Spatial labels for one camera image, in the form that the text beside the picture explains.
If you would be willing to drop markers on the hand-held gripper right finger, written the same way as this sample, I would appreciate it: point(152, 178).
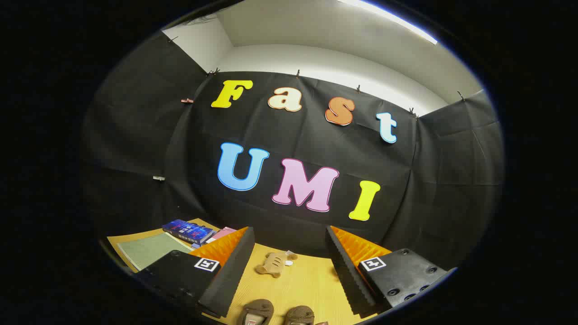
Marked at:
point(345, 271)

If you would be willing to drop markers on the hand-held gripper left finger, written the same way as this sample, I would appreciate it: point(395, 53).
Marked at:
point(235, 271)

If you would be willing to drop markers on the brown fuzzy shoe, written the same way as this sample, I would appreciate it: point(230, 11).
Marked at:
point(258, 309)
point(300, 314)

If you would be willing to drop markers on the blue book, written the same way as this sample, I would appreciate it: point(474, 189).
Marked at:
point(187, 230)

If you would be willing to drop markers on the tan plush toy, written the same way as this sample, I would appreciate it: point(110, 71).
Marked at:
point(273, 264)

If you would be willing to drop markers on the green fabric storage box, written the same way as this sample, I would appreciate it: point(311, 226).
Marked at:
point(149, 250)

